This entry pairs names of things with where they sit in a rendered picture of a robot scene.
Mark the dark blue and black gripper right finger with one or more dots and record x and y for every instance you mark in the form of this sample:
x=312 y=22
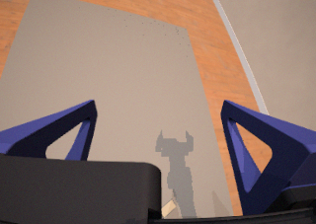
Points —
x=293 y=163

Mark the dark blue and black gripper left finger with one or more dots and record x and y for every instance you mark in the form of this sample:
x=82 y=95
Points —
x=31 y=139

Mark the beige rectangular tile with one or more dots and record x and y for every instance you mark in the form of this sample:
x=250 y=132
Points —
x=168 y=207

